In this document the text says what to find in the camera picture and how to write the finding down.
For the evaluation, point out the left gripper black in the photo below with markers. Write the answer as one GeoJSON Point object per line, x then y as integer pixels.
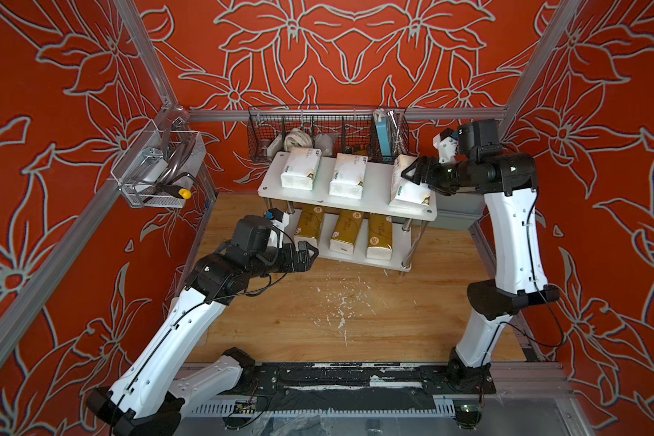
{"type": "Point", "coordinates": [305, 262]}

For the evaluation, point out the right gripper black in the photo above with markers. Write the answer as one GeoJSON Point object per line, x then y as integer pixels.
{"type": "Point", "coordinates": [422, 163]}

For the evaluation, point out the white tissue pack back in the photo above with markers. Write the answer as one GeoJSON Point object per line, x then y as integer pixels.
{"type": "Point", "coordinates": [405, 194]}

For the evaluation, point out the white tissue pack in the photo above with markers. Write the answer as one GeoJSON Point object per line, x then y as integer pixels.
{"type": "Point", "coordinates": [405, 194]}
{"type": "Point", "coordinates": [301, 168]}
{"type": "Point", "coordinates": [348, 177]}

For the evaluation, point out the gold tissue pack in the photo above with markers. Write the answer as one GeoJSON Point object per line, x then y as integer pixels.
{"type": "Point", "coordinates": [380, 238]}
{"type": "Point", "coordinates": [310, 224]}
{"type": "Point", "coordinates": [346, 231]}

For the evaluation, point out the white tissue pack front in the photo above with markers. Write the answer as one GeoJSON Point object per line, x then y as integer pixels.
{"type": "Point", "coordinates": [301, 168]}

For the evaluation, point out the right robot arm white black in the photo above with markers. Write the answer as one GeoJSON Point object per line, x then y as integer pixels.
{"type": "Point", "coordinates": [509, 184]}

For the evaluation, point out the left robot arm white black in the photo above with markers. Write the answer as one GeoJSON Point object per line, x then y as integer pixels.
{"type": "Point", "coordinates": [149, 398]}

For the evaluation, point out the white two-tier shelf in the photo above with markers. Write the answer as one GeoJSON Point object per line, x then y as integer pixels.
{"type": "Point", "coordinates": [408, 225]}

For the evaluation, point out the grey plastic storage box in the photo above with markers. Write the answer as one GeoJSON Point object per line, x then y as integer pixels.
{"type": "Point", "coordinates": [458, 212]}

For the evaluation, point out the blue box in basket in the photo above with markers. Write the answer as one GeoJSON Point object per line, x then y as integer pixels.
{"type": "Point", "coordinates": [382, 122]}

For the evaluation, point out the white cloth roll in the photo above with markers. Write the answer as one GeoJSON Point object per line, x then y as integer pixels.
{"type": "Point", "coordinates": [297, 138]}

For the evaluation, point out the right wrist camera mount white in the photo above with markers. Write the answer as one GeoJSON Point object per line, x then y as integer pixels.
{"type": "Point", "coordinates": [446, 144]}

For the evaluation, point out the black wire basket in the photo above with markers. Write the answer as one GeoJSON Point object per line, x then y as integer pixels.
{"type": "Point", "coordinates": [334, 128]}

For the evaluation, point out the yellow handled tool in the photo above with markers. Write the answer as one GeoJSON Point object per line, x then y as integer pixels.
{"type": "Point", "coordinates": [176, 191]}

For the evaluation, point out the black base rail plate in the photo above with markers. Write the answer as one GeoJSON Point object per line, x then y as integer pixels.
{"type": "Point", "coordinates": [432, 378]}

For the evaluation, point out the clear plastic wall bin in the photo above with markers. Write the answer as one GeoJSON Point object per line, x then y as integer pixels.
{"type": "Point", "coordinates": [172, 155]}

